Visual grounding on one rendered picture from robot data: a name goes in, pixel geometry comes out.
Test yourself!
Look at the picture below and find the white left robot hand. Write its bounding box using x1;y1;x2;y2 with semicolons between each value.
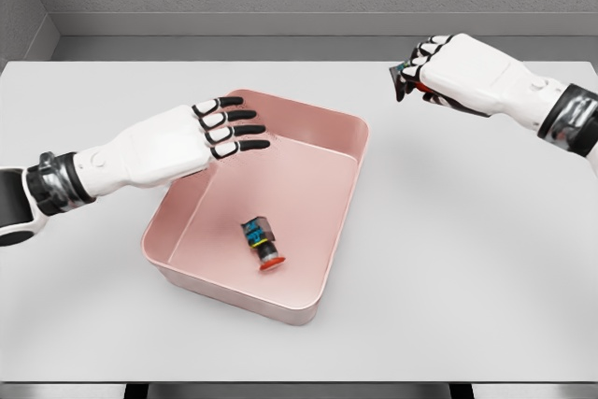
107;95;272;189

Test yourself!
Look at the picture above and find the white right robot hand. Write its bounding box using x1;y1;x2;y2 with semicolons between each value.
396;33;531;118

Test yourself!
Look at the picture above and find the industrial switch with red button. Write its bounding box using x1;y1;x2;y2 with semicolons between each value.
240;216;287;273
388;62;430;102

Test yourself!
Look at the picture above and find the pink rectangular basket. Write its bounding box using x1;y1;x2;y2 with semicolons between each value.
140;88;371;326

